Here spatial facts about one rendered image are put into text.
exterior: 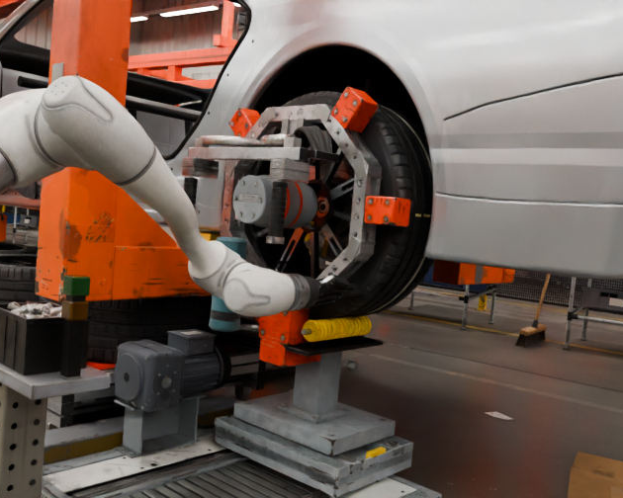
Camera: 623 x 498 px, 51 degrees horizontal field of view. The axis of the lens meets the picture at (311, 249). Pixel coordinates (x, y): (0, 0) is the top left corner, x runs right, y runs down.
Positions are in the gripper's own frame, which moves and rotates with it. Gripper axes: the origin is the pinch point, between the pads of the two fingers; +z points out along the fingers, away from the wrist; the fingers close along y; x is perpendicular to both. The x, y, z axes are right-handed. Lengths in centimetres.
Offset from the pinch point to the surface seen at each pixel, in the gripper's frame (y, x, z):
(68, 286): -11, 11, -71
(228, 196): -17, 48, -5
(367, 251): 11.9, 3.4, -2.2
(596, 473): -18, -70, 103
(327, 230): 0.5, 20.4, 5.2
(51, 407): -90, 23, -39
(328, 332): -13.5, -4.4, 0.6
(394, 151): 31.3, 21.1, 3.5
